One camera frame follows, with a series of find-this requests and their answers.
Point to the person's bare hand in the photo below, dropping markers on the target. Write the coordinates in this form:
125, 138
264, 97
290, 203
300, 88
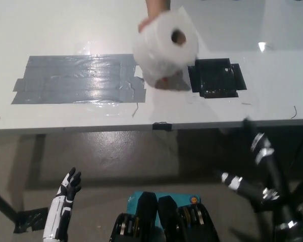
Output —
144, 25

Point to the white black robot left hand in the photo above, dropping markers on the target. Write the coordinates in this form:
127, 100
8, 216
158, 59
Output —
56, 214

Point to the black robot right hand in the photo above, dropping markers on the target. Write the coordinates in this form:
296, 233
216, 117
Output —
270, 164

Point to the white toilet paper roll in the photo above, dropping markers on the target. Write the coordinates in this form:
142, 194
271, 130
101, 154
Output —
161, 50

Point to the black teal robot torso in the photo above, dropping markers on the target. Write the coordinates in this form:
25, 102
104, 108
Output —
166, 219

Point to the black floor tape patch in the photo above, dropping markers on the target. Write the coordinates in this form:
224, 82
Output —
30, 219

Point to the black table leg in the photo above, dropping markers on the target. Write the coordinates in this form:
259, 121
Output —
2, 201

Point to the black tape square patch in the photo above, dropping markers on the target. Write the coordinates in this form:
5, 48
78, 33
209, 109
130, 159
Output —
214, 78

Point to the small black tape strip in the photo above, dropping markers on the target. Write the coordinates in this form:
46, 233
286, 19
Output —
162, 126

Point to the grey duct tape patch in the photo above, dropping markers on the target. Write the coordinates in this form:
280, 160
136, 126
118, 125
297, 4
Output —
78, 80

